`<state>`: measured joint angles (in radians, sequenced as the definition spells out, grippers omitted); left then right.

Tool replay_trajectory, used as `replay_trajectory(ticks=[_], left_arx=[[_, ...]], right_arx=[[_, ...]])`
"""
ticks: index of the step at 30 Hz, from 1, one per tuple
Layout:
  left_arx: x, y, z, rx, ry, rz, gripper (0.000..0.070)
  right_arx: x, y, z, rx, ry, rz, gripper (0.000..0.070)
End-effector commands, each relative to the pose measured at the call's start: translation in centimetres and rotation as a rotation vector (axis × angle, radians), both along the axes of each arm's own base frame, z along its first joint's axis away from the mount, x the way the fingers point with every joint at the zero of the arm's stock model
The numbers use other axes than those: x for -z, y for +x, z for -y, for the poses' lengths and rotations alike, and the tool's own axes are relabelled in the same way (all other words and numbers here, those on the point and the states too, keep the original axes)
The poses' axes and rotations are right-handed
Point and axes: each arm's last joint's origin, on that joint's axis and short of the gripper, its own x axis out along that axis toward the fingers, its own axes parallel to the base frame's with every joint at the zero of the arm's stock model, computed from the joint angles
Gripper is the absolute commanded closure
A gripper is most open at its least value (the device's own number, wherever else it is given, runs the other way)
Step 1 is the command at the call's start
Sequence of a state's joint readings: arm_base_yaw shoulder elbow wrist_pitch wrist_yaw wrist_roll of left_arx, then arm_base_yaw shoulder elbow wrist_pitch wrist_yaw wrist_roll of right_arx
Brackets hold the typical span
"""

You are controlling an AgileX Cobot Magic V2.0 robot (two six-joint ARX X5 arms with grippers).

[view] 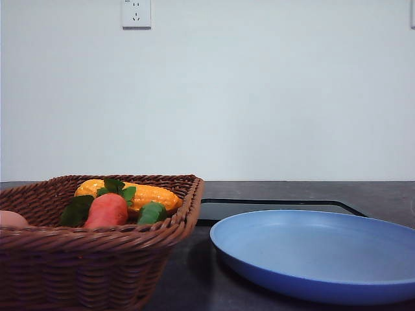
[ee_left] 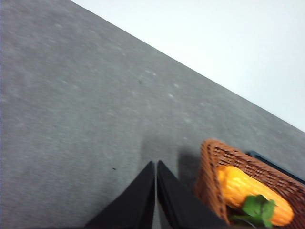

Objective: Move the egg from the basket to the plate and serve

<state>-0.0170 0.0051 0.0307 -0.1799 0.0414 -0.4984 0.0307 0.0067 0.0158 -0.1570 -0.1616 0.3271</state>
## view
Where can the green toy vegetable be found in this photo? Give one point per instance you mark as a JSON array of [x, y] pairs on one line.
[[152, 213]]

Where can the white wall power socket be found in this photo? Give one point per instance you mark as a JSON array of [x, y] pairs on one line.
[[136, 15]]

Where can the brown woven wicker basket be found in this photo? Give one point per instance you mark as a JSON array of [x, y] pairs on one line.
[[48, 266]]

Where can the orange toy carrot with leaves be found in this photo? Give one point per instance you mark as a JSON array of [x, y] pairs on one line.
[[108, 209]]

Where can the yellow toy corn cob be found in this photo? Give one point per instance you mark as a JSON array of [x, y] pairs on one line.
[[142, 195]]

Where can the black serving tray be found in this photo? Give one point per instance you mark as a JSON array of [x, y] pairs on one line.
[[214, 211]]

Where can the blue plastic plate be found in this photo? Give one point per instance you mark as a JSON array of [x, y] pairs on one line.
[[328, 256]]

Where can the brown egg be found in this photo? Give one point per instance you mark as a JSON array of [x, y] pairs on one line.
[[12, 219]]

